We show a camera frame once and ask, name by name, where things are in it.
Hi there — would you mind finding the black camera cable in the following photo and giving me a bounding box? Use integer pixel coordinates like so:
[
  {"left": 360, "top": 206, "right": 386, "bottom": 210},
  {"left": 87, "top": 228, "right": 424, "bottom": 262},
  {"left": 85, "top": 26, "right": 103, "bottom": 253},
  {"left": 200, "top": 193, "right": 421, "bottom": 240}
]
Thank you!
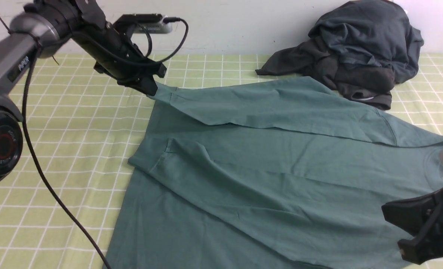
[{"left": 21, "top": 16, "right": 189, "bottom": 269}]

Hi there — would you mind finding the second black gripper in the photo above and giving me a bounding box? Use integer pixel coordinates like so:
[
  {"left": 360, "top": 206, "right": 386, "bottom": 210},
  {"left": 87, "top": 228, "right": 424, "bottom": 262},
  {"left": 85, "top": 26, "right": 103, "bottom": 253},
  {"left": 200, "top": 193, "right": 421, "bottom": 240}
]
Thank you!
[{"left": 381, "top": 188, "right": 443, "bottom": 265}]

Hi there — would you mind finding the green checkered tablecloth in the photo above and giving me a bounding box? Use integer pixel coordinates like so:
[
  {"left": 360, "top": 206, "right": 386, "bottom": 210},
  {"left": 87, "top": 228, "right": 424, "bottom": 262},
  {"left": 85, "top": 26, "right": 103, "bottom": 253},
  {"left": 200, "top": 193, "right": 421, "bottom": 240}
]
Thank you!
[{"left": 0, "top": 53, "right": 443, "bottom": 269}]

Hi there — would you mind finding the dark grey crumpled garment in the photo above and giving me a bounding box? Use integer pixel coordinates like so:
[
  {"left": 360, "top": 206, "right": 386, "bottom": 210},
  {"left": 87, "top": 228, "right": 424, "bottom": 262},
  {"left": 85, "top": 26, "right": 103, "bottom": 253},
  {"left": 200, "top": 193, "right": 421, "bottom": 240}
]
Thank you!
[{"left": 256, "top": 0, "right": 424, "bottom": 111}]

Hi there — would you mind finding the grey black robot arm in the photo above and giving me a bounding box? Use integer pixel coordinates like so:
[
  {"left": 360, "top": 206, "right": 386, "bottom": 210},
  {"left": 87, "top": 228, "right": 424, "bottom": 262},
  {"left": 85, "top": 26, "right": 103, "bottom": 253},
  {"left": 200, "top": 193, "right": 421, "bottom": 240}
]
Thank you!
[{"left": 0, "top": 0, "right": 443, "bottom": 269}]

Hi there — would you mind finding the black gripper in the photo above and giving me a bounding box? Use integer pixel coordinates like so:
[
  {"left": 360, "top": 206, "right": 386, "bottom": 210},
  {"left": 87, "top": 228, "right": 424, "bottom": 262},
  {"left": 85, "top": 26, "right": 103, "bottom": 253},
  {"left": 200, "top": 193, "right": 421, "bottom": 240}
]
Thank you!
[{"left": 71, "top": 0, "right": 167, "bottom": 96}]

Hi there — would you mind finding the green long sleeve shirt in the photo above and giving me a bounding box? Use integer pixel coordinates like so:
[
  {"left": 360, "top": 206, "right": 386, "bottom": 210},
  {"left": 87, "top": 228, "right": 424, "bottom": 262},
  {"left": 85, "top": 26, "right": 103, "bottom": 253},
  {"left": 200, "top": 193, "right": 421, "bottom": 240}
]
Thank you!
[{"left": 106, "top": 77, "right": 443, "bottom": 269}]

